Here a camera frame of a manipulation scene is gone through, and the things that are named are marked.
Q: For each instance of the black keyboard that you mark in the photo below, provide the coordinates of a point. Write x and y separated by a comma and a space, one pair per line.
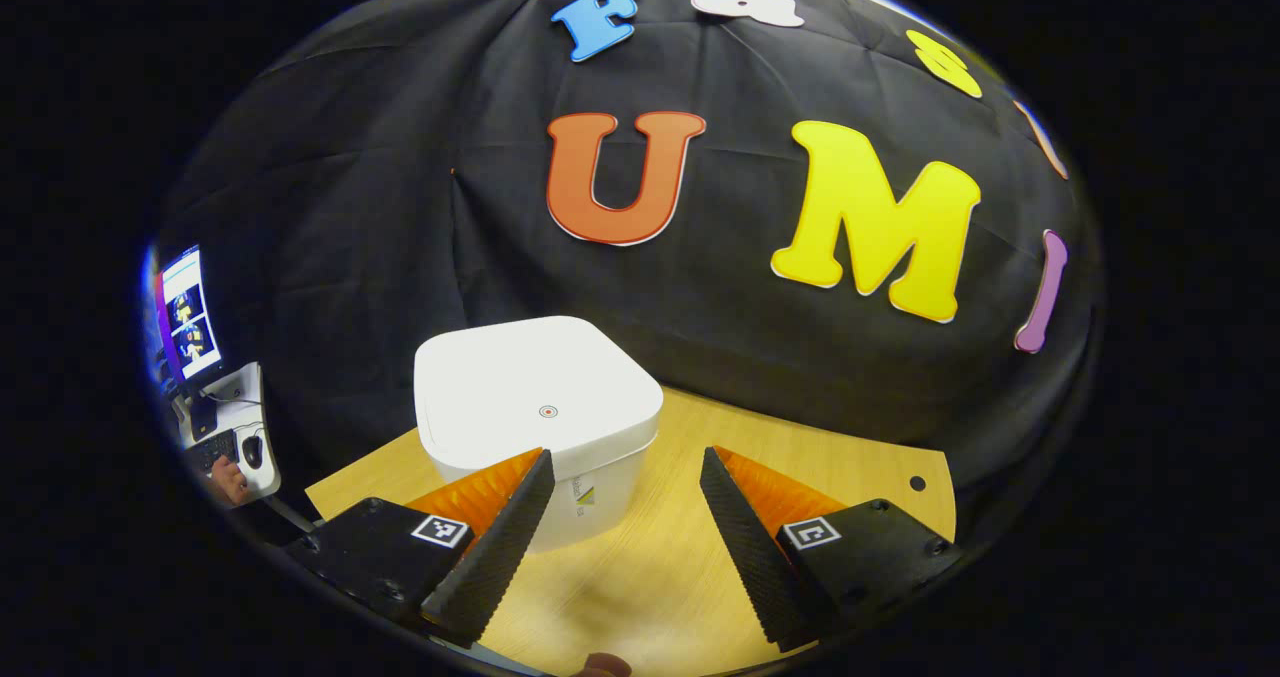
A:
212, 452

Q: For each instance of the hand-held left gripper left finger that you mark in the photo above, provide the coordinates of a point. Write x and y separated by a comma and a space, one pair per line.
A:
500, 557

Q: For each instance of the computer monitor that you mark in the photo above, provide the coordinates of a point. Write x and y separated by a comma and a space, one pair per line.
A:
188, 312

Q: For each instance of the white desktop garbage bin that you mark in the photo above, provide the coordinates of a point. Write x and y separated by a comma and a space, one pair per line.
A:
540, 377

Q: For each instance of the white side desk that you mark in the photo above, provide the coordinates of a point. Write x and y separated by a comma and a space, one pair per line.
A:
262, 479

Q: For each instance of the black computer mouse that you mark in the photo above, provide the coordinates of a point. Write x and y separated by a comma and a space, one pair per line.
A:
252, 450

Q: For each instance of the wooden desktop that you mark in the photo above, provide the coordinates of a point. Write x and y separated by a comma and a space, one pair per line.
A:
650, 577

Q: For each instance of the black backdrop cloth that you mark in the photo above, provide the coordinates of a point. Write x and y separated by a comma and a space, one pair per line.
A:
400, 207

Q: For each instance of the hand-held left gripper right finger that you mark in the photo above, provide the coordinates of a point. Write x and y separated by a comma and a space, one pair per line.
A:
750, 557

